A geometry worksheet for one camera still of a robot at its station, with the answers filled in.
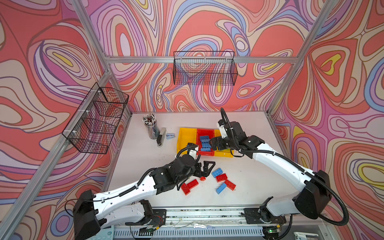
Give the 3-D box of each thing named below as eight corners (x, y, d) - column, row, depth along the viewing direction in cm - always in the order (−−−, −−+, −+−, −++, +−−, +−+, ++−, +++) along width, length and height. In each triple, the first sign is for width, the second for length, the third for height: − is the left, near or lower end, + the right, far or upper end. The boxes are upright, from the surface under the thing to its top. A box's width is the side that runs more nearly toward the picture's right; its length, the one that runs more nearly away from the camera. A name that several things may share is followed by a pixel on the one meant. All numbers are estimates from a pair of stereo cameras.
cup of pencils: (147, 139, 105) (141, 123, 91) (150, 130, 110) (144, 113, 97) (158, 139, 105) (153, 123, 91) (160, 130, 110) (156, 113, 97)
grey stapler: (156, 147, 102) (155, 143, 99) (161, 130, 112) (160, 126, 108) (162, 147, 102) (161, 143, 98) (166, 130, 111) (165, 126, 108)
